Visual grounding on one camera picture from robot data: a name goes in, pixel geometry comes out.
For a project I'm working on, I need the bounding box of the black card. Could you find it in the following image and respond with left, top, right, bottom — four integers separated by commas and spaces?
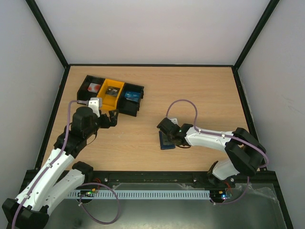
105, 86, 120, 97

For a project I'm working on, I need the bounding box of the black bin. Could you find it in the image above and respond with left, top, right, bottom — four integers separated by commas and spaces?
77, 75, 105, 101
117, 83, 144, 117

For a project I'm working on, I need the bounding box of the black bin right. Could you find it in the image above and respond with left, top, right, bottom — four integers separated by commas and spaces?
117, 83, 144, 117

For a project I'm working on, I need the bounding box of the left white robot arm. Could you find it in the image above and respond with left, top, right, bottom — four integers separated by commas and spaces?
2, 106, 118, 229

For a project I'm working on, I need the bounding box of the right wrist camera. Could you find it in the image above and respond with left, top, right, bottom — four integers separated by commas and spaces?
167, 117, 178, 125

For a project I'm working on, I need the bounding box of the black bin left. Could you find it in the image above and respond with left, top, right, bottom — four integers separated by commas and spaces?
77, 75, 105, 101

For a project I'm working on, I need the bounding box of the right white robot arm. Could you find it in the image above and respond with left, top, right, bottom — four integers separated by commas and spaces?
157, 117, 267, 187

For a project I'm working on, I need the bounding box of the black rail base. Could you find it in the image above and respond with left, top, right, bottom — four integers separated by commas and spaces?
23, 169, 277, 189

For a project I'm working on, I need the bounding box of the black enclosure frame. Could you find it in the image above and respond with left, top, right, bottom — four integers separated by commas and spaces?
7, 0, 294, 229

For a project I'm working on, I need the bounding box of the blue card holder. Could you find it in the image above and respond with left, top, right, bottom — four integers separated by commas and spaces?
159, 131, 175, 150

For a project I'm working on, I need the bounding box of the red white card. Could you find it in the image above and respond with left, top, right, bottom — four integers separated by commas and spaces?
87, 83, 101, 93

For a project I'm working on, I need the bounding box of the yellow bin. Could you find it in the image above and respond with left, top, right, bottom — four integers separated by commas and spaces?
98, 79, 125, 111

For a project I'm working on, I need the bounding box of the blue card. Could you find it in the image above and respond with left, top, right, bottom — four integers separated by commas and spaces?
124, 91, 141, 102

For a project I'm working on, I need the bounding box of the white slotted cable duct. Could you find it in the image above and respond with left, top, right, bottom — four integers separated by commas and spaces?
66, 190, 210, 200

